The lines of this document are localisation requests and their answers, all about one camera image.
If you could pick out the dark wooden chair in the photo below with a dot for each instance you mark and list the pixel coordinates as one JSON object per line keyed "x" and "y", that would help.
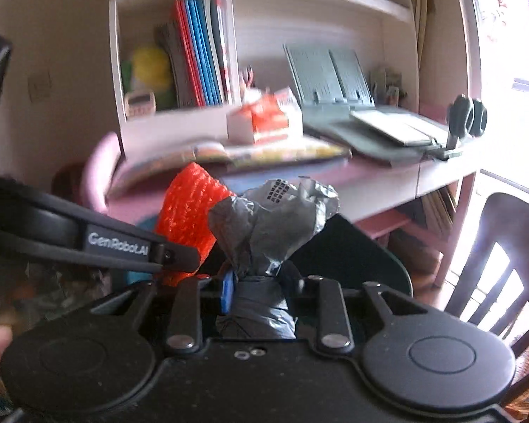
{"x": 489, "y": 229}

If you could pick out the pink desk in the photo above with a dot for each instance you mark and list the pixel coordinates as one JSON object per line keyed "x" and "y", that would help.
{"x": 370, "y": 176}

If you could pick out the small picture card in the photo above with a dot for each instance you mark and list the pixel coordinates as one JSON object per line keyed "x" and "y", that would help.
{"x": 385, "y": 88}

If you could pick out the orange white tissue box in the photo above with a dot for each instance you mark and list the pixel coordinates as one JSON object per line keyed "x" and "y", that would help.
{"x": 264, "y": 119}

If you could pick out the colourful picture book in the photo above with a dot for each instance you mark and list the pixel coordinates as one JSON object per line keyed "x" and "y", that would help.
{"x": 269, "y": 154}

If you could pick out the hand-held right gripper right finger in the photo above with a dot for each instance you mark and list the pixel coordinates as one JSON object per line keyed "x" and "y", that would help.
{"x": 328, "y": 304}

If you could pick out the light grey notebook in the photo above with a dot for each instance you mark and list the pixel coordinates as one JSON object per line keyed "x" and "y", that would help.
{"x": 392, "y": 125}

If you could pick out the red mesh netting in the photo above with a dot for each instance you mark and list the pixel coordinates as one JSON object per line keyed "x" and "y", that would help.
{"x": 185, "y": 202}

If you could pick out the yellow plush toy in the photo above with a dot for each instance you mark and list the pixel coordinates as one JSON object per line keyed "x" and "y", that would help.
{"x": 150, "y": 68}

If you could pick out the small white calculator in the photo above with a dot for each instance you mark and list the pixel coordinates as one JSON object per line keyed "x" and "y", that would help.
{"x": 140, "y": 103}

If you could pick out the grey plastic bag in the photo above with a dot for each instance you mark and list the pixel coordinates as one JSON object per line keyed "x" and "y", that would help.
{"x": 269, "y": 229}

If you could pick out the grey book stand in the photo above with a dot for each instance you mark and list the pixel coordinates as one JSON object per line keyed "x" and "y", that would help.
{"x": 326, "y": 75}

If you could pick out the row of books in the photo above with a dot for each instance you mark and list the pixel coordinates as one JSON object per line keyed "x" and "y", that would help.
{"x": 198, "y": 53}

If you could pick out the white shelf unit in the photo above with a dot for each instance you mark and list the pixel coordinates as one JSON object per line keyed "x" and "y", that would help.
{"x": 269, "y": 44}

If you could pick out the wall switch plate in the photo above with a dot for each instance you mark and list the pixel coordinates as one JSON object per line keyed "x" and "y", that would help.
{"x": 39, "y": 87}

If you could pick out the black headphones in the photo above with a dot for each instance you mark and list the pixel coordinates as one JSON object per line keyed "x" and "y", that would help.
{"x": 465, "y": 116}

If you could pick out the blue notebook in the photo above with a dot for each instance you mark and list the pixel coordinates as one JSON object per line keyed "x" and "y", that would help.
{"x": 247, "y": 183}

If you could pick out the dark green trash bin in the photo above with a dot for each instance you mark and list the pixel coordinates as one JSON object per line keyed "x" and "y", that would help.
{"x": 357, "y": 255}

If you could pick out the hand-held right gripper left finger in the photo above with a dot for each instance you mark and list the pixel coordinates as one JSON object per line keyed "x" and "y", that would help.
{"x": 227, "y": 293}

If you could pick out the grey folder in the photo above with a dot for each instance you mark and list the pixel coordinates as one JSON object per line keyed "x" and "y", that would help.
{"x": 335, "y": 136}

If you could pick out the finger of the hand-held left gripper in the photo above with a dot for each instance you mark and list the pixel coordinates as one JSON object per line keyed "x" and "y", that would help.
{"x": 180, "y": 259}

